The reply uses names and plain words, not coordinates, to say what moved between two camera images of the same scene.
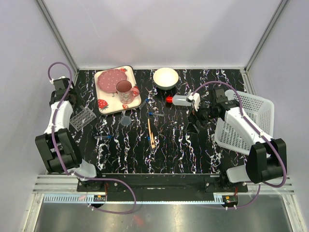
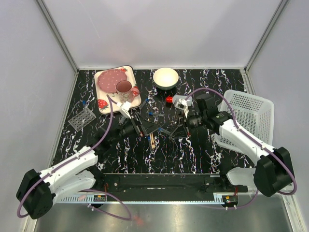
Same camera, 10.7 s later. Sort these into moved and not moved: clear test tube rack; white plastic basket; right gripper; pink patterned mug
Moved: right gripper
Not moved: clear test tube rack; pink patterned mug; white plastic basket
